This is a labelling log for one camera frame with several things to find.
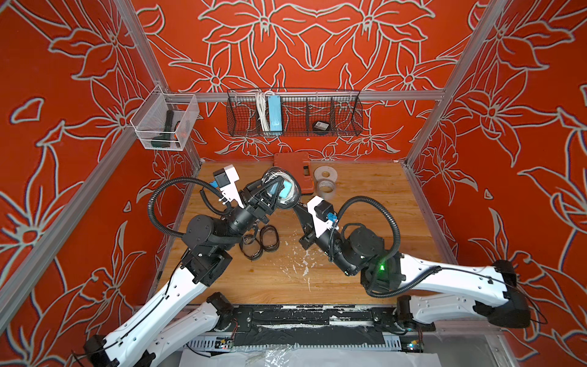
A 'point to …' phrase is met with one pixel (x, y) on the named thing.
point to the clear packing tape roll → (326, 188)
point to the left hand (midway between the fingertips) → (278, 177)
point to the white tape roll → (325, 172)
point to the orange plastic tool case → (299, 164)
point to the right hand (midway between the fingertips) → (290, 205)
